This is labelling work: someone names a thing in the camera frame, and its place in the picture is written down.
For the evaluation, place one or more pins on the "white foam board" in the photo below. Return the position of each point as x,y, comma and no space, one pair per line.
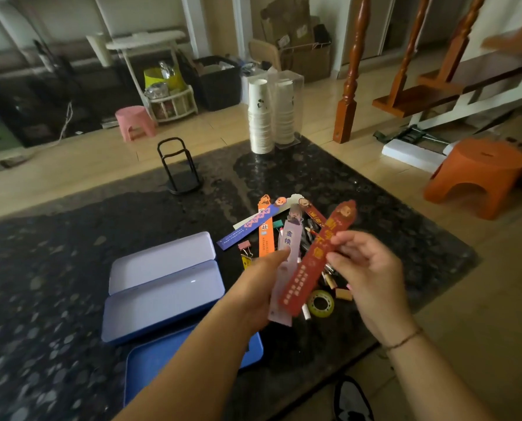
412,156

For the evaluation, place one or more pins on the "person's right thumb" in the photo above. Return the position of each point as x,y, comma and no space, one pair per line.
342,265

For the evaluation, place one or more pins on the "person's left forearm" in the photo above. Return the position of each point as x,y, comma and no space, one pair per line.
190,372

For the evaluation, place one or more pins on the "person's left hand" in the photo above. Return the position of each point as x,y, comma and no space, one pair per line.
250,298

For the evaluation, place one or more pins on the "orange plastic stool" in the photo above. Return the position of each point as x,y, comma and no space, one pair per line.
484,164

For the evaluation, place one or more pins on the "dark blue paper bookmark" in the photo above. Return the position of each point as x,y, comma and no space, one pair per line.
247,230

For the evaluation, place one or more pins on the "small red paper bookmark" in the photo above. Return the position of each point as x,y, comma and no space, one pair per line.
314,213

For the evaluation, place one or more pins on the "pile of pens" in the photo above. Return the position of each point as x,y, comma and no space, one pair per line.
309,235

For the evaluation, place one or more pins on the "wooden stair baluster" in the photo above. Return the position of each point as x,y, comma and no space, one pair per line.
403,70
456,48
351,92

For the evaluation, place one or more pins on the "clear tape roll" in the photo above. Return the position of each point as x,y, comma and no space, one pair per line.
313,307

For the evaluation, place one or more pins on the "dark low cabinet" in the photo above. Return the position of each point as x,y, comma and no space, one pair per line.
37,109

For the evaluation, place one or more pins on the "green binder clip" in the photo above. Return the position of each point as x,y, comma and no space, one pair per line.
278,224

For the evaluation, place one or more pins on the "person's right hand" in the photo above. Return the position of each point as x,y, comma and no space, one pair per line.
375,289

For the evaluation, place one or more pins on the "metal pot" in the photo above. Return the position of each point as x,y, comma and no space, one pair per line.
157,90

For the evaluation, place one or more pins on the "person's left thumb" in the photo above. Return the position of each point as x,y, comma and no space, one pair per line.
273,260

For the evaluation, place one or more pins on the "lavender metal pencil case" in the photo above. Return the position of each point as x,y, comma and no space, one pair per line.
162,298

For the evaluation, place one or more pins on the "blue plastic tray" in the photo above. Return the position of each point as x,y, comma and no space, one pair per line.
149,368

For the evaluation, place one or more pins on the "black shoe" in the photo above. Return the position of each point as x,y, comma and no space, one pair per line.
351,403

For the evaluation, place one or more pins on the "white paper bookmark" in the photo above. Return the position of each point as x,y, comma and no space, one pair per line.
293,199

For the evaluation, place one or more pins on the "white cylinder container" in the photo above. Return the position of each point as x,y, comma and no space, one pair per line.
99,50

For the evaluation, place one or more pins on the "wooden stair step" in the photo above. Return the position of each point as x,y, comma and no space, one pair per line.
414,100

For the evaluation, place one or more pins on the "clear acrylic cup dispenser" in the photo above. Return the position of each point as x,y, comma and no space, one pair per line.
299,96

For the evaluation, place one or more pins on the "black storage bin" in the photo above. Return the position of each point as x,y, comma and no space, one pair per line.
219,89

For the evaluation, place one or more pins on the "white storage rack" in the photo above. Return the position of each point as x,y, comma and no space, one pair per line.
147,40

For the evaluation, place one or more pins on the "pale pink paper bookmark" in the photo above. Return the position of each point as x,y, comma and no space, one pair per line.
292,234

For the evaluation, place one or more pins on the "yellow binder clip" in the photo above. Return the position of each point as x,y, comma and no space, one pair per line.
246,261

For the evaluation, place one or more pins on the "stack of white paper cups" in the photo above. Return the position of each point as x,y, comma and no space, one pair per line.
261,122

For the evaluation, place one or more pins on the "yellow bag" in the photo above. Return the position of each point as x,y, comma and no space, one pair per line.
153,76

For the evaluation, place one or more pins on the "black metal tool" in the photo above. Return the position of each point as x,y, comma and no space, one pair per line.
412,134

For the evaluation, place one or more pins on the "cardboard box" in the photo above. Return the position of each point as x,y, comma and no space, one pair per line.
309,63

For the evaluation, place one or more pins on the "small beige eraser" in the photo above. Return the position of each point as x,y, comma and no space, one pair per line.
329,281

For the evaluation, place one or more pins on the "orange paper bookmark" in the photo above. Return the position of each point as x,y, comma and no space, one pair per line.
266,234

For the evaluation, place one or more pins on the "pink binder clip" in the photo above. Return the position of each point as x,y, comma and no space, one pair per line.
244,246

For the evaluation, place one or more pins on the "person's right forearm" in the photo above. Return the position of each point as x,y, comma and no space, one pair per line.
436,385

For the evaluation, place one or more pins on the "pink plastic stool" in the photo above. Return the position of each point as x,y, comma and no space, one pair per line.
133,117

